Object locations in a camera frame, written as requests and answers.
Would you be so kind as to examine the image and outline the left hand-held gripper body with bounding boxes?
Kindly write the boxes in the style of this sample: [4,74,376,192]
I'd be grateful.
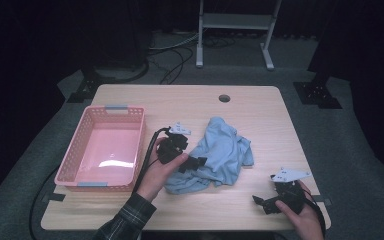
[156,122,193,165]

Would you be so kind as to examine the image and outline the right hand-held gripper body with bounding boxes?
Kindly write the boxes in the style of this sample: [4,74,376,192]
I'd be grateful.
[270,166,313,215]

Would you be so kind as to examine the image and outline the light blue shirt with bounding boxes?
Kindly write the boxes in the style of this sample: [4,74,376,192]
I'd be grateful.
[164,116,255,196]

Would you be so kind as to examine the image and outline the pink perforated plastic basket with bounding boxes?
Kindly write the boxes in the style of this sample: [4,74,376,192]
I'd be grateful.
[54,104,147,192]

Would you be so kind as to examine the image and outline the person's left hand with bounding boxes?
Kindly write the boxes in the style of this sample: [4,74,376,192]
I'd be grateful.
[135,137,190,203]

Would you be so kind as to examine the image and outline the person's right hand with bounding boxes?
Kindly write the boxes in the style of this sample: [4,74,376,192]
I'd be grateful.
[274,180,325,240]

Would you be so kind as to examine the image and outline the black tape strip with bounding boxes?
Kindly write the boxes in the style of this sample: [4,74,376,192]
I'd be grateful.
[313,196,333,206]
[41,192,66,203]

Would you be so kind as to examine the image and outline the black stand base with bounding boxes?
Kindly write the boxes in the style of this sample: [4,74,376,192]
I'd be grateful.
[293,75,343,110]
[67,65,115,104]

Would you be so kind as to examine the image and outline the white metal stand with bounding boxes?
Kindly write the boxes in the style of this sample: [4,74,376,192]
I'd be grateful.
[195,0,283,71]

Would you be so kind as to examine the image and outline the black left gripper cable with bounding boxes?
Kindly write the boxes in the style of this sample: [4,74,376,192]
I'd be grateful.
[131,127,172,195]

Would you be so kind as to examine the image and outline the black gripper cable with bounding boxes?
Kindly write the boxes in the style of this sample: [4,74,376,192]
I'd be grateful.
[131,127,172,195]
[300,186,326,236]

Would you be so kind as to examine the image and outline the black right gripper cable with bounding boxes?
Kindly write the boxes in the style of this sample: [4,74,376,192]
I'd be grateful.
[300,186,326,236]

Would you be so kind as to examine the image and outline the thick black floor cable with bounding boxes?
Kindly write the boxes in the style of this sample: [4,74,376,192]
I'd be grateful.
[93,56,150,84]

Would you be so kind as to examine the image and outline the thin black floor cables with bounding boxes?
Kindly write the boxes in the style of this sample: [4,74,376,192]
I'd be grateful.
[148,31,202,85]

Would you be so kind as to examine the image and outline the black cable beside table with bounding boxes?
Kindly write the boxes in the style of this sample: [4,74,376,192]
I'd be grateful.
[29,165,60,240]

